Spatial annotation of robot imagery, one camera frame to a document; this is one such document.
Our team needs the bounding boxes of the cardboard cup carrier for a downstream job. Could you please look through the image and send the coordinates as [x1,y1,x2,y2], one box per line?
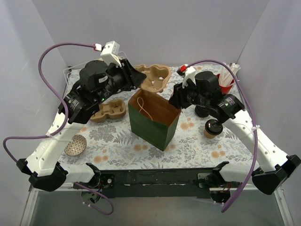
[134,64,171,93]
[90,99,127,122]

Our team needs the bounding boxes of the green paper bag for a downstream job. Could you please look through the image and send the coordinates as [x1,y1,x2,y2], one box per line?
[128,89,181,151]

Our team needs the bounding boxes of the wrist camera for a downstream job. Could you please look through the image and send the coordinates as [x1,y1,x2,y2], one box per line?
[177,65,196,88]
[94,41,122,67]

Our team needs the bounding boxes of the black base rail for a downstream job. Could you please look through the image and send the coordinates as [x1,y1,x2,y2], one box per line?
[100,168,218,199]

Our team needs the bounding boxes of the white wrapped straws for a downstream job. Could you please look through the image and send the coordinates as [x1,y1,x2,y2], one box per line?
[218,62,242,86]

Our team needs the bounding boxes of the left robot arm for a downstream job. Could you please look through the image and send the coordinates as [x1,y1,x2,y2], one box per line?
[16,59,146,192]

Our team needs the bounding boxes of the white wire dish rack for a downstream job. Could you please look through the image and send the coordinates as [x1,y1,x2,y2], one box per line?
[63,62,87,94]

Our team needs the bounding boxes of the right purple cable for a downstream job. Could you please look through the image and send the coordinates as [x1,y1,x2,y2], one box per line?
[188,59,261,213]

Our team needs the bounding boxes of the red cup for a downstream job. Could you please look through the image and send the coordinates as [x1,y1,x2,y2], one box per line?
[217,74,235,94]

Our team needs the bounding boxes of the stack of black lids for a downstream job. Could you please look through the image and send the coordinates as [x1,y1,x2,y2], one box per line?
[195,105,209,118]

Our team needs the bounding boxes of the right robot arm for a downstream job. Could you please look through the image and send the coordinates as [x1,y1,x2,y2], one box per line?
[169,71,301,195]

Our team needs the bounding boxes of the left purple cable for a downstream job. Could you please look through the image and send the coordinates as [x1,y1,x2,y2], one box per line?
[2,42,113,215]

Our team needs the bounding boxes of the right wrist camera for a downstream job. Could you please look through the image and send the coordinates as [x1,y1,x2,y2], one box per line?
[177,65,196,88]

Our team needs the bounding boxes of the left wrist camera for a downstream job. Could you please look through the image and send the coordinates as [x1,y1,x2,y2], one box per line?
[94,41,122,67]

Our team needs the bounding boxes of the single paper cup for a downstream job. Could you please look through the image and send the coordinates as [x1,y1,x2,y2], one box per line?
[204,119,223,139]

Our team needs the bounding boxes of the floral table mat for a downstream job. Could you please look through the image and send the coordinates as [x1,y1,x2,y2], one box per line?
[59,106,253,170]

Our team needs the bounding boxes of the patterned round coaster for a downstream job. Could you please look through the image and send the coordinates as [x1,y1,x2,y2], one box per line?
[64,135,87,156]

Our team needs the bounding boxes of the purple cable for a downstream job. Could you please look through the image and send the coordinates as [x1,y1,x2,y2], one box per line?
[2,42,113,215]
[188,59,261,213]

